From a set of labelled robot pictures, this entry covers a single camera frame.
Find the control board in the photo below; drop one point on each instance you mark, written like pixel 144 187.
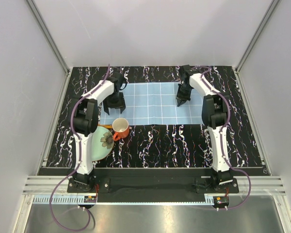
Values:
pixel 221 200
pixel 90 199

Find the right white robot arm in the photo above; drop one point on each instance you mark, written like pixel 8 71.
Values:
pixel 215 116

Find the front aluminium rail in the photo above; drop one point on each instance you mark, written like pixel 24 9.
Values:
pixel 257 185

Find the right control board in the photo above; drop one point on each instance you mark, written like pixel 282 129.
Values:
pixel 221 200

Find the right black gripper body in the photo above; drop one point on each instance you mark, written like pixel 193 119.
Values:
pixel 184 92

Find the green floral plate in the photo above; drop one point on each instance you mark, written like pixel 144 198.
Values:
pixel 101 144

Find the blue checked placemat cloth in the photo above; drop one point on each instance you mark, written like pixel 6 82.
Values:
pixel 155 103

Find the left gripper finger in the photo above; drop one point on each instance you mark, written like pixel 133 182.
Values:
pixel 122 106
pixel 106 108

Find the right aluminium frame post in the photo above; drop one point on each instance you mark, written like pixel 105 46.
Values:
pixel 263 23

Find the left control board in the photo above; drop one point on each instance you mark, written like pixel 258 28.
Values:
pixel 90 199

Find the aluminium frame post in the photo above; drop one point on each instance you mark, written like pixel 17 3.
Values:
pixel 263 23
pixel 45 31

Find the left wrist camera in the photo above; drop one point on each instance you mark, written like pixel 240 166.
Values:
pixel 119 81

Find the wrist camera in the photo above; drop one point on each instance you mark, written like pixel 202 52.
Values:
pixel 119 81
pixel 184 72

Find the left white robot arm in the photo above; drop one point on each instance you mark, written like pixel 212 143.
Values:
pixel 84 122

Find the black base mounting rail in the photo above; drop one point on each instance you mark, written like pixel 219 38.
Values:
pixel 150 197

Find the orange plastic fork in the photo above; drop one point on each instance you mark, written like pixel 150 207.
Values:
pixel 105 126

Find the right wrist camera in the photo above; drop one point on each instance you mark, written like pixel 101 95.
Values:
pixel 184 72

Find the left aluminium frame post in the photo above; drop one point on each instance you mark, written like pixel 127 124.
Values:
pixel 45 31

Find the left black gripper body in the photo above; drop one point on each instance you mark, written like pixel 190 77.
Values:
pixel 113 100

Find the orange mug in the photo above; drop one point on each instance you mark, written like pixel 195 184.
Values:
pixel 121 128

